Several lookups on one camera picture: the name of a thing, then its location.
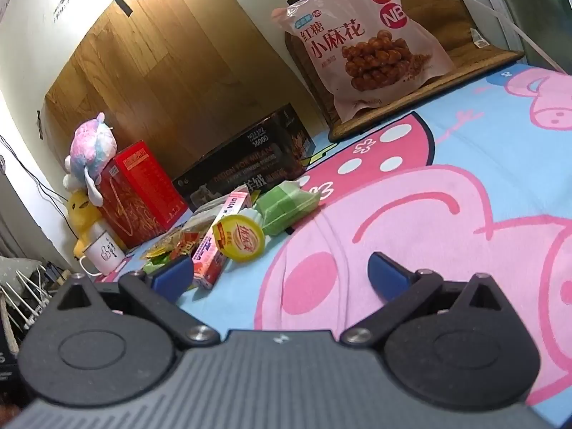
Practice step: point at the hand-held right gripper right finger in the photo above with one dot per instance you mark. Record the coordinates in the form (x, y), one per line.
(384, 272)

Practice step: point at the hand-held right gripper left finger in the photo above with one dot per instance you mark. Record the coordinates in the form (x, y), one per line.
(172, 272)

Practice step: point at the small green snack packet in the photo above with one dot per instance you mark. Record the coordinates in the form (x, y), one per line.
(154, 267)

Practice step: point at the pink candy box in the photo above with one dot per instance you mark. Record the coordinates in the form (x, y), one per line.
(214, 250)

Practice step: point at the yellow lidded jelly cup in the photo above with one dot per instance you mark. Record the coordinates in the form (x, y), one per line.
(239, 239)

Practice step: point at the black cardboard box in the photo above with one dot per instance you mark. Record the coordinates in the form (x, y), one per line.
(250, 161)

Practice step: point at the red snack packet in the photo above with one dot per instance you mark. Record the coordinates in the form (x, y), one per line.
(183, 245)

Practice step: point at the white enamel mug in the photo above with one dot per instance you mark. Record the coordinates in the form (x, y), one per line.
(105, 254)

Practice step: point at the large green vegetable packet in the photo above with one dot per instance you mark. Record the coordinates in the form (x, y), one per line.
(210, 212)

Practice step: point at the red gift box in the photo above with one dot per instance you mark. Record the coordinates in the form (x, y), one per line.
(143, 196)

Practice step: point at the yellow plush toy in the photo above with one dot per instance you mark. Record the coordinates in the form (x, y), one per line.
(82, 214)

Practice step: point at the light green snack packet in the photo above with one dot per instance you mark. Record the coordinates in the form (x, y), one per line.
(281, 208)

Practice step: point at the printed cartoon blanket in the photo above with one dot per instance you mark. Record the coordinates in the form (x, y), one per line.
(491, 165)

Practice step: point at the grey dotted pillow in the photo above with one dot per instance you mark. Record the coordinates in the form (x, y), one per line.
(20, 266)

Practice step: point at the pastel plush toy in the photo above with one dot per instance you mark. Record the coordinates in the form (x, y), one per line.
(91, 143)

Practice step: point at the grey curtain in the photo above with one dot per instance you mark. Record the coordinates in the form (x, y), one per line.
(18, 219)

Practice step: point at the wooden board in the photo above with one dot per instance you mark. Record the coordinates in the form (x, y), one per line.
(178, 76)

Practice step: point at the large pink snack bag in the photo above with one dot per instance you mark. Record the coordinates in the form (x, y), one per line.
(357, 53)

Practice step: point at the brown woven seat cushion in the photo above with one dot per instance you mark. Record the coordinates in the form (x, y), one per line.
(447, 22)

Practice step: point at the black tape strip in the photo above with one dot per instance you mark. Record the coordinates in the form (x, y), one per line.
(120, 1)

